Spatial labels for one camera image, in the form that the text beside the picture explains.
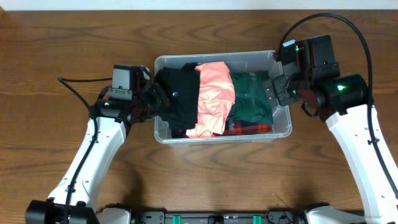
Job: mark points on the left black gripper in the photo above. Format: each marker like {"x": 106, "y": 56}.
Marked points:
{"x": 154, "y": 101}

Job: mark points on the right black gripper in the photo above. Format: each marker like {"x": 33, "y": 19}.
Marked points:
{"x": 285, "y": 84}

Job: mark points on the black garment with tape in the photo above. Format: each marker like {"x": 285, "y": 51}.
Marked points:
{"x": 182, "y": 86}

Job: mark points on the dark green garment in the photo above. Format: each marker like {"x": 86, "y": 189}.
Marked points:
{"x": 251, "y": 104}

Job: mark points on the red plaid flannel shirt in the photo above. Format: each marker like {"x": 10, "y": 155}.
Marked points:
{"x": 232, "y": 127}

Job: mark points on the pink shirt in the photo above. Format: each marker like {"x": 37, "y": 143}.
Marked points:
{"x": 215, "y": 101}

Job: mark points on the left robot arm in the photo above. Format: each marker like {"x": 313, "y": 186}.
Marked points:
{"x": 74, "y": 199}

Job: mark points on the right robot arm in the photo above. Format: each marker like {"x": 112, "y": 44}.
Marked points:
{"x": 310, "y": 74}

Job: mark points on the clear plastic storage container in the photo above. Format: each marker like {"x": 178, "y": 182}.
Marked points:
{"x": 236, "y": 62}

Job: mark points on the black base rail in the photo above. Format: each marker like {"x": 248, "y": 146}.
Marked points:
{"x": 224, "y": 218}

